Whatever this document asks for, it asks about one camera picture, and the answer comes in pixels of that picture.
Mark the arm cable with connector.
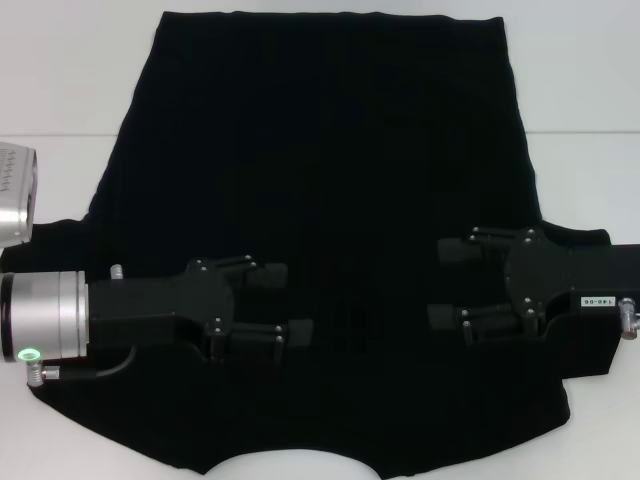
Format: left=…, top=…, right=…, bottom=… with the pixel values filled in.
left=617, top=296, right=640, bottom=342
left=27, top=344, right=139, bottom=384

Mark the right arm cable with connector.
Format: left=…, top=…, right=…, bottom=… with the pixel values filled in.
left=617, top=296, right=640, bottom=342

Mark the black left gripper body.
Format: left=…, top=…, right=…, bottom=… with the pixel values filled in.
left=87, top=255, right=237, bottom=361

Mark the black t-shirt with FREE print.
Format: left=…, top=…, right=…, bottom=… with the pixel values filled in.
left=0, top=8, right=624, bottom=450

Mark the left arm cable with connector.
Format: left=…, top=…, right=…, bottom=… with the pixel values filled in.
left=27, top=344, right=139, bottom=384

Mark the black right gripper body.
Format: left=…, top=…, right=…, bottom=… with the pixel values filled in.
left=503, top=226, right=640, bottom=351

